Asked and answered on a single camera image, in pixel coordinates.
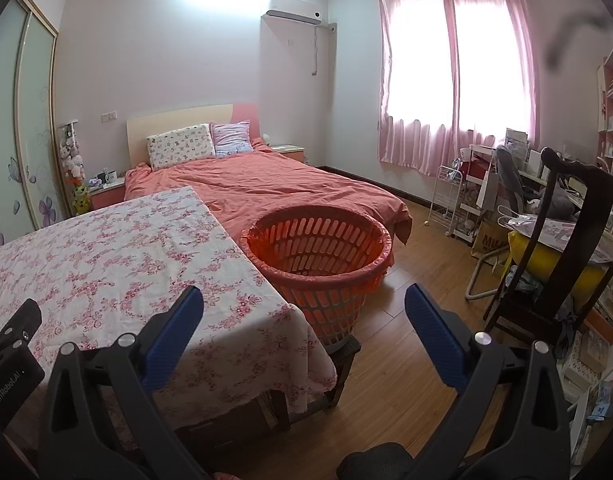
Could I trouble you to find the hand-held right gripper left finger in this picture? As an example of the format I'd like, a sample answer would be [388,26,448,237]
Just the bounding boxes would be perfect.
[36,285,212,480]

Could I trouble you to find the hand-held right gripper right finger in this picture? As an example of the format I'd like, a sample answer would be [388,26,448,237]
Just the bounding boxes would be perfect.
[401,283,572,480]

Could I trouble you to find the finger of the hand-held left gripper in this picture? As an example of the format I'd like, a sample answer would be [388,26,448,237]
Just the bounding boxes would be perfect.
[0,298,43,353]

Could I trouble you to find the orange plastic laundry basket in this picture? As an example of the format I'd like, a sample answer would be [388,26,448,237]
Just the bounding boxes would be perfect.
[241,205,393,347]

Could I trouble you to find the floral tablecloth table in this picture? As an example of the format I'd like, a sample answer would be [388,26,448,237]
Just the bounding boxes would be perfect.
[0,186,337,451]

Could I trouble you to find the dark wooden stool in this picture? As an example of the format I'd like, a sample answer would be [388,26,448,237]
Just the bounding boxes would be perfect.
[327,335,362,407]

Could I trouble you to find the brown paper bag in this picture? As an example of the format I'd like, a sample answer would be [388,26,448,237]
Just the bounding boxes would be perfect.
[471,220,511,261]

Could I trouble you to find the yellow cushion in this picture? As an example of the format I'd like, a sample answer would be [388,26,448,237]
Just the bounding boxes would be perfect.
[507,230,607,311]

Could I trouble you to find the white shelf cart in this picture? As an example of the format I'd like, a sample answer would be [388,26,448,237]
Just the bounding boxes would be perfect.
[449,145,497,242]

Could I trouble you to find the person's black trouser knee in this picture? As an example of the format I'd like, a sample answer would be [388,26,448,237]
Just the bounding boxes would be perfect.
[337,442,417,480]

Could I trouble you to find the pink nightstand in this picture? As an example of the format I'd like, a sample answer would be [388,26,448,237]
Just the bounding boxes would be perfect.
[86,177,127,211]
[271,144,306,163]

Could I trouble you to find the small items on nightstand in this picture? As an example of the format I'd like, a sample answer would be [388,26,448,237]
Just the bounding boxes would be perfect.
[89,167,120,189]

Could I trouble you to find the pile of boxes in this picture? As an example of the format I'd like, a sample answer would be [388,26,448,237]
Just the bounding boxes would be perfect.
[557,270,613,461]

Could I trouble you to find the hanging plush toys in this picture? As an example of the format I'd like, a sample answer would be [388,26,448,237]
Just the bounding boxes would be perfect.
[59,122,84,186]

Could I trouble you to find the grey office chair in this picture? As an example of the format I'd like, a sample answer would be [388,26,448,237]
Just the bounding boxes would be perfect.
[494,145,537,211]

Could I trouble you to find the floral glass wardrobe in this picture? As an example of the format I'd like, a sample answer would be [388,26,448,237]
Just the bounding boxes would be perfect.
[0,0,77,252]

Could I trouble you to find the floral pillow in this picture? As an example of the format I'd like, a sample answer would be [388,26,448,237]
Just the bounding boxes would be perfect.
[146,124,217,170]

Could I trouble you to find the bed with salmon duvet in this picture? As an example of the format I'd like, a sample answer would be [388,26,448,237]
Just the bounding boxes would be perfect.
[124,141,412,246]

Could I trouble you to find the dark wooden chair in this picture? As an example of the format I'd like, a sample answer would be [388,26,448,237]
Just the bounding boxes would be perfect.
[484,147,613,347]

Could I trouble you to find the pink striped pillow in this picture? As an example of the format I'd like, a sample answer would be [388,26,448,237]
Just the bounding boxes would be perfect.
[210,120,254,157]

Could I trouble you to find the beige pink headboard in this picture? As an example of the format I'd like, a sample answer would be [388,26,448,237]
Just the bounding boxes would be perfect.
[126,103,262,168]

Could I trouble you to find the pink curtain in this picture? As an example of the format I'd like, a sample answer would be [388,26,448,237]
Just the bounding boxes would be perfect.
[377,0,460,166]
[447,0,542,177]

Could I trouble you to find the white air conditioner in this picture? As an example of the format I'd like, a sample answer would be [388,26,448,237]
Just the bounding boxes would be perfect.
[266,0,323,26]

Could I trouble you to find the white tube frame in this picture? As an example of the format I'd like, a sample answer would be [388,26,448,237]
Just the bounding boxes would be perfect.
[465,250,510,302]

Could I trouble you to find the white wire cart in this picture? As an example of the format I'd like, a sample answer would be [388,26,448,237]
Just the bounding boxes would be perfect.
[427,165,462,231]

